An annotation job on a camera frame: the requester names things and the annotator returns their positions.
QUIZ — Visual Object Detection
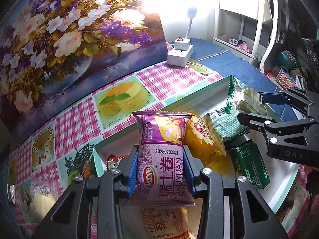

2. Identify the red white milk biscuit pack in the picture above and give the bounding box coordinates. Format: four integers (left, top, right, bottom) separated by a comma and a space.
106, 154, 130, 171

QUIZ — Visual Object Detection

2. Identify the purple swiss roll pack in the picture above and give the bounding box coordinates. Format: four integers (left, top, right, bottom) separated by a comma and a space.
124, 110, 195, 208

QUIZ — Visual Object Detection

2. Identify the clear green pastry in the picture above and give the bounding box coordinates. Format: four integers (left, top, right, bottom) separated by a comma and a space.
225, 75, 267, 116

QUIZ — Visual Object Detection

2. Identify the dark green biscuit pack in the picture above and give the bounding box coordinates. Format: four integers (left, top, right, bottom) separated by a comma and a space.
225, 136, 270, 190

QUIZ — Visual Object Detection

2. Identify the yellow soft bread bag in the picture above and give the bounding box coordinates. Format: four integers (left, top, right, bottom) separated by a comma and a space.
184, 111, 230, 177

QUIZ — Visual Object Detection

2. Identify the orange swiss roll pack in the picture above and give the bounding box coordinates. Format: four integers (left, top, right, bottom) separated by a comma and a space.
140, 207, 196, 239

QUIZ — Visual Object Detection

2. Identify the clear white pastry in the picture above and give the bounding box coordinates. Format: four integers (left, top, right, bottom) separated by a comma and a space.
29, 180, 62, 223

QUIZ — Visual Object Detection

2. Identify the green white patterned snack pack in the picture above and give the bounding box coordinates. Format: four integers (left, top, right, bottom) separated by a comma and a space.
203, 108, 248, 142

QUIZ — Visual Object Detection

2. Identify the white silver snack sachet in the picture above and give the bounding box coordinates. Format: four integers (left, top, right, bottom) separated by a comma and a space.
7, 184, 16, 205

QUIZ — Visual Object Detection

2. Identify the colorful toy box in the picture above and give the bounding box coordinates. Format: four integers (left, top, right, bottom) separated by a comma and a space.
275, 69, 296, 90

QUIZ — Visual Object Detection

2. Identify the blue quilted cloth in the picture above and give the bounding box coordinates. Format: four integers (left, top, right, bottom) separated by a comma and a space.
169, 38, 297, 122

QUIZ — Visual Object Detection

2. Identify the checkered fruit tablecloth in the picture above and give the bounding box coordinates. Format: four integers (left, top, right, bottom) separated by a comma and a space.
7, 42, 312, 239

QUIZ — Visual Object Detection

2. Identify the white shelf unit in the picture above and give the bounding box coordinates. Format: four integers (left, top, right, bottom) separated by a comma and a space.
213, 0, 273, 68

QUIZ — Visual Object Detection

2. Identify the white power strip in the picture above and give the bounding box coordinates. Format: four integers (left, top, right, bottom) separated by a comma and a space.
167, 38, 193, 68

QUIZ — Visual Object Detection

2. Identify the white usb lamp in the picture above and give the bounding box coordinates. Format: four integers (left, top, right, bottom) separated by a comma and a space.
185, 7, 197, 39

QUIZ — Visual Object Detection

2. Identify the flower painting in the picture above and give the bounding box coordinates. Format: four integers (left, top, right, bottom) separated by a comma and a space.
1, 0, 168, 142

